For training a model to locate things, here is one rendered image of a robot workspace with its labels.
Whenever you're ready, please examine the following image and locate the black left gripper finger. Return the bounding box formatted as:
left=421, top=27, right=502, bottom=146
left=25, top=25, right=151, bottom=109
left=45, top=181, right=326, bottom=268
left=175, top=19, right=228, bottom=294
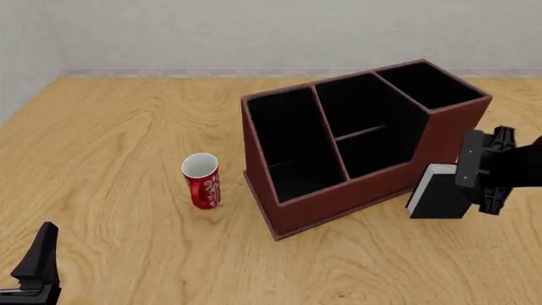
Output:
left=9, top=221, right=61, bottom=285

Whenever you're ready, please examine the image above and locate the flat plate on black stalk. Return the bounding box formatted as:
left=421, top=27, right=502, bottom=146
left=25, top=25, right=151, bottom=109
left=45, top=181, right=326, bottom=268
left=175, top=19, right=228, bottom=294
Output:
left=454, top=129, right=492, bottom=189

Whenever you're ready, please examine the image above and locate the black book with white pages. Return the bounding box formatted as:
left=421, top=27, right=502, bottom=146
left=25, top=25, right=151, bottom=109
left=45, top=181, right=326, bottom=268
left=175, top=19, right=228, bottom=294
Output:
left=405, top=163, right=472, bottom=220

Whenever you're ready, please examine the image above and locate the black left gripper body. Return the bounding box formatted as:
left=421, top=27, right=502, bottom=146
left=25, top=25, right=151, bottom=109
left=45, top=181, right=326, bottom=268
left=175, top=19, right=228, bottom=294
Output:
left=0, top=279, right=64, bottom=305

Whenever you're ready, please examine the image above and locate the red mug with white pattern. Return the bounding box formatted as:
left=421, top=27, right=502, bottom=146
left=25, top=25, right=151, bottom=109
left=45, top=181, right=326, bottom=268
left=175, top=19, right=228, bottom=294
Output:
left=180, top=152, right=223, bottom=211

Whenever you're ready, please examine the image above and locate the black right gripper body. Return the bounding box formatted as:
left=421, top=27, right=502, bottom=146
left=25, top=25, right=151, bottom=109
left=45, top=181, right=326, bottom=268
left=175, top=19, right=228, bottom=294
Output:
left=477, top=125, right=518, bottom=216

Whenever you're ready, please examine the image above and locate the red-brown desk caddy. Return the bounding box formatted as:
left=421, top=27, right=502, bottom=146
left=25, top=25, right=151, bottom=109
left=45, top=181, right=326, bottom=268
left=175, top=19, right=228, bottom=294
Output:
left=241, top=58, right=493, bottom=241

